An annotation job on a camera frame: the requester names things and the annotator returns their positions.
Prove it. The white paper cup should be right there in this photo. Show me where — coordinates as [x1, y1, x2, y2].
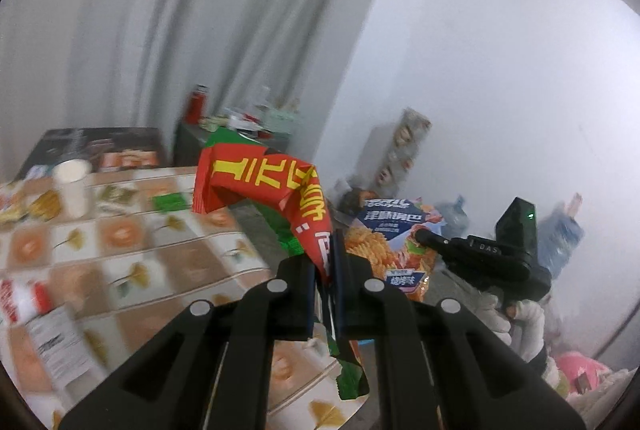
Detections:
[52, 158, 92, 219]

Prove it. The blue orange chips bag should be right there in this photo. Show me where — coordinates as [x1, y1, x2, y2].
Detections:
[344, 198, 446, 301]

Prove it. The white gloved right hand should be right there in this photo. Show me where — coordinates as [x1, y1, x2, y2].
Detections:
[474, 293, 547, 364]

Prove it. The red can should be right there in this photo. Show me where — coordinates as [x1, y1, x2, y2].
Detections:
[183, 85, 208, 125]

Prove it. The grey cabinet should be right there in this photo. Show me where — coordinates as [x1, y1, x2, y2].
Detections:
[172, 121, 291, 167]

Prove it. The red snack wrapper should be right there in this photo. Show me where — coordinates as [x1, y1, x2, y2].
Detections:
[192, 142, 371, 401]

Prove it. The green perforated basket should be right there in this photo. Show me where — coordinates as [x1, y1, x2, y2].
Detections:
[262, 107, 300, 135]

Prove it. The white curtain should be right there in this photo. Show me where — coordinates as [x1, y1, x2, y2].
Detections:
[1, 0, 372, 177]

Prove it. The patterned tablecloth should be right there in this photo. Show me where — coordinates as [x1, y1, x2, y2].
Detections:
[1, 167, 369, 429]

